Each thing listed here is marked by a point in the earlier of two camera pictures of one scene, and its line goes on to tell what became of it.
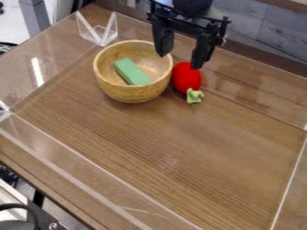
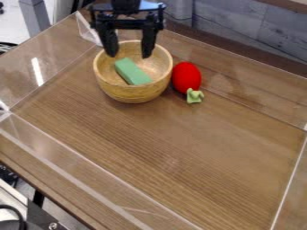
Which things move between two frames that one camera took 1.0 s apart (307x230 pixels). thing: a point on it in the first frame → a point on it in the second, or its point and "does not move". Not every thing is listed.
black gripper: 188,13 → 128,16
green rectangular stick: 131,72 does not move
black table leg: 39,199 does not move
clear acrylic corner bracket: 98,34 does not move
